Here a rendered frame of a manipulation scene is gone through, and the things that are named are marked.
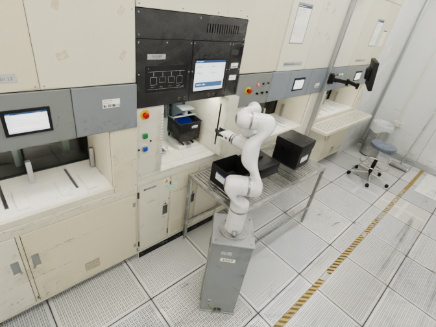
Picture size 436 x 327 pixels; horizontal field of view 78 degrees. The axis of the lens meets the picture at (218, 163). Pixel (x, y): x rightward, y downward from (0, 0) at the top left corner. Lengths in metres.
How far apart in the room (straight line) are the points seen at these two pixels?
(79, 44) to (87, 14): 0.14
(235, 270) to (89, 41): 1.60
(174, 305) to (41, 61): 1.84
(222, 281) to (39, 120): 1.49
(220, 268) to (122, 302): 0.85
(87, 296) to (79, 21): 1.88
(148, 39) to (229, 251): 1.36
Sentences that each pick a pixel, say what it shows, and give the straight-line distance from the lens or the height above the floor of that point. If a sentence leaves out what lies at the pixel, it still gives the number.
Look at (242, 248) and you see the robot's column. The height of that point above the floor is 0.74.
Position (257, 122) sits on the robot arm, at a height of 1.52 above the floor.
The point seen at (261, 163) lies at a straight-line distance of 2.45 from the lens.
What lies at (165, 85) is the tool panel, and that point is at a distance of 1.83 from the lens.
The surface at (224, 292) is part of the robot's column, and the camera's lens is 2.17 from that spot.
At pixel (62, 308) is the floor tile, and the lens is 2.48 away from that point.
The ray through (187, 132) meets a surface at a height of 1.03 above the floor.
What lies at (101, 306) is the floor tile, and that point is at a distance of 2.42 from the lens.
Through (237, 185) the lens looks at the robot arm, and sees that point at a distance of 1.57.
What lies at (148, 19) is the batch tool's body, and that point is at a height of 1.90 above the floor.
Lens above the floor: 2.06
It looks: 31 degrees down
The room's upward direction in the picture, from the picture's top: 10 degrees clockwise
